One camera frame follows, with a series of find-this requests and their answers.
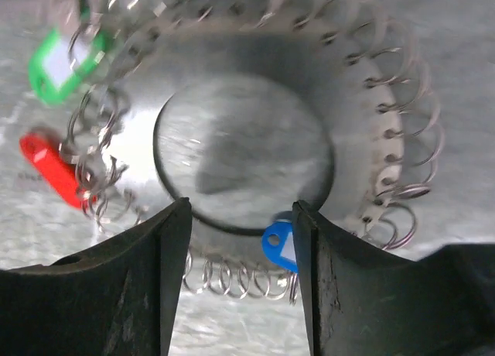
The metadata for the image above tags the green key tag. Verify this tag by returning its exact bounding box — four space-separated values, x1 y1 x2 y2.
28 29 111 104

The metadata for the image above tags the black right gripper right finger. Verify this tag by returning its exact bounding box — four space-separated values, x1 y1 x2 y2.
292 201 494 356

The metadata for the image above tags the large keyring with small rings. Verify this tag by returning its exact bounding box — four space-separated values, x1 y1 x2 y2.
59 0 444 300

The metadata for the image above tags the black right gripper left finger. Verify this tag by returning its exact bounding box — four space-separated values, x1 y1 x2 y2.
1 198 192 355

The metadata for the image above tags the red key tag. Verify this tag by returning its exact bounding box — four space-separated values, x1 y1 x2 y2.
19 131 88 210

